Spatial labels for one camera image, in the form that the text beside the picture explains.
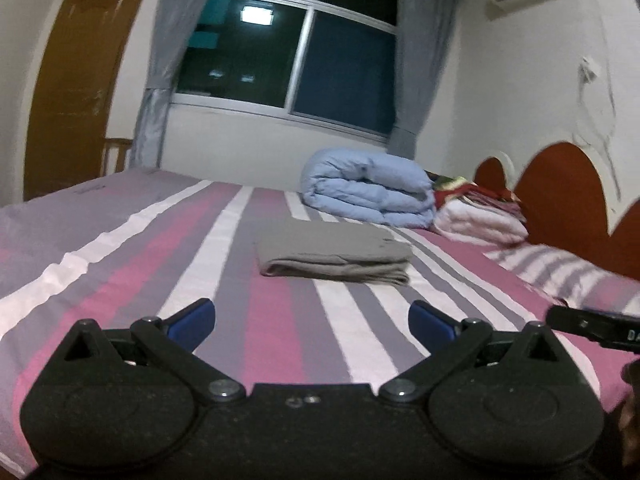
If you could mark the striped pink bed sheet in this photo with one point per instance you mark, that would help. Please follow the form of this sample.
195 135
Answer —
125 260

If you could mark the striped pillow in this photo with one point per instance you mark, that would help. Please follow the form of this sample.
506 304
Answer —
565 270

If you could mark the red-brown scalloped headboard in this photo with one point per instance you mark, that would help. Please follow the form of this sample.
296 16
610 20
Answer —
565 185

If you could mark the grey pants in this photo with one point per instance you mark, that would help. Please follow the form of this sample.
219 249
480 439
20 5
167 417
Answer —
330 255

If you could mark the red patterned cloth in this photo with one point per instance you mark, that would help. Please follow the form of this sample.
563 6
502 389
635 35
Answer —
475 192

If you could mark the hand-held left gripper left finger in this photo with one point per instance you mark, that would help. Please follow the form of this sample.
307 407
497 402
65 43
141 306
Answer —
192 321

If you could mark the folded light blue duvet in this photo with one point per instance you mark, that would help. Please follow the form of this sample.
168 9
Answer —
365 185

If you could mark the grey curtain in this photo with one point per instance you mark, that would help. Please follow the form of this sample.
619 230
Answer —
425 50
165 70

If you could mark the light wooden chair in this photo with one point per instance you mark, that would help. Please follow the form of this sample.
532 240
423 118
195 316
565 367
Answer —
116 152

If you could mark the white wall socket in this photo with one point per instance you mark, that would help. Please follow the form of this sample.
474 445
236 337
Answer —
588 69

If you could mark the brown wooden door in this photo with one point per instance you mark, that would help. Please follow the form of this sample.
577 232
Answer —
75 85

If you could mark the folded white pink blanket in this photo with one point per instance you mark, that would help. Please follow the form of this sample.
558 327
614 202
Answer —
480 225

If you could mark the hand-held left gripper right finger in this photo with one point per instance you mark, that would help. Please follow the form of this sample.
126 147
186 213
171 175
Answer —
430 323

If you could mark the white framed window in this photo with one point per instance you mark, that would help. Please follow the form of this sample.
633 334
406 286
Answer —
340 60

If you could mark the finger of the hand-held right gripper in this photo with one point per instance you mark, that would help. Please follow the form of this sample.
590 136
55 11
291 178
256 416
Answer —
575 322

